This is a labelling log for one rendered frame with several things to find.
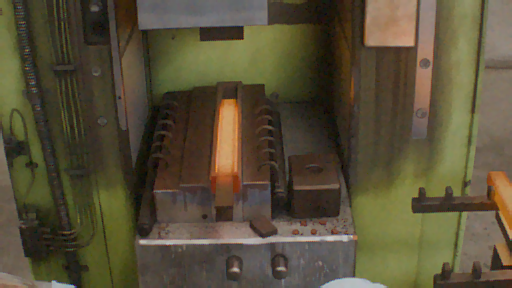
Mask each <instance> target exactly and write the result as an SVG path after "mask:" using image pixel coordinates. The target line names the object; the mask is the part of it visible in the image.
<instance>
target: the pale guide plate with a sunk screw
mask: <svg viewBox="0 0 512 288"><path fill-rule="evenodd" d="M416 9H417V0H365V6H364V25H363V33H364V45H365V47H389V46H392V47H414V46H415V31H416V20H417V19H416Z"/></svg>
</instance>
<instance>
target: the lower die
mask: <svg viewBox="0 0 512 288"><path fill-rule="evenodd" d="M223 85H238V91H237V133H236V172H239V193H234V211H233V221H237V220H253V219H259V218H261V217H264V216H265V217H266V218H267V219H268V220H271V187H270V168H269V165H264V166H262V167H261V168H260V172H257V167H258V166H259V165H260V163H261V162H263V161H267V160H268V161H269V153H268V152H264V153H262V154H261V155H260V159H257V158H256V156H257V154H258V152H259V151H260V150H262V149H267V148H268V140H266V141H262V142H260V147H256V143H257V142H258V140H259V139H260V138H261V137H265V136H268V129H263V130H261V131H260V134H259V136H256V131H257V130H258V128H259V127H260V126H262V125H268V122H267V118H262V119H261V120H260V122H259V125H255V122H256V120H257V118H258V117H260V116H263V115H267V109H260V111H259V115H255V111H256V109H258V108H259V107H260V106H262V105H266V99H262V100H260V101H259V103H258V106H256V105H255V101H256V100H257V99H258V98H259V97H260V96H263V95H266V91H265V84H251V85H243V81H223V82H218V84H217V86H210V87H194V89H193V91H174V92H175V93H177V94H178V95H180V98H181V103H177V97H176V96H175V95H173V98H172V101H174V103H177V105H178V107H179V112H178V113H176V111H175V107H174V105H173V104H171V107H170V111H174V113H175V115H176V117H177V123H176V124H174V121H173V118H174V117H173V115H171V114H170V113H169V116H168V120H169V121H171V122H172V123H173V125H174V126H175V132H174V133H172V127H171V126H170V125H168V124H167V125H166V132H168V133H170V134H172V136H173V144H172V145H170V139H169V137H168V136H167V135H166V134H165V137H164V141H163V142H166V144H168V145H169V147H170V149H171V152H172V154H171V155H169V156H168V154H167V149H166V147H164V146H162V150H161V154H162V155H164V156H165V157H166V158H167V159H168V162H169V168H167V169H166V163H165V161H164V159H162V158H160V163H159V167H158V172H157V176H156V180H155V185H154V197H155V210H156V221H157V222H170V223H174V222H207V221H215V211H216V209H214V202H215V193H212V179H211V173H216V166H217V152H218V139H219V113H220V100H221V86H223ZM204 214H206V215H207V217H208V218H206V219H203V218H202V215H204Z"/></svg>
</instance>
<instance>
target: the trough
mask: <svg viewBox="0 0 512 288"><path fill-rule="evenodd" d="M237 91H238V85H223V86H221V100H220V113H219V127H220V115H221V102H222V100H228V99H236V133H237Z"/></svg>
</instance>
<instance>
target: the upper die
mask: <svg viewBox="0 0 512 288"><path fill-rule="evenodd" d="M136 1H137V9H138V10H137V18H138V26H139V30H151V29H160V28H187V27H220V26H252V25H267V0H136Z"/></svg>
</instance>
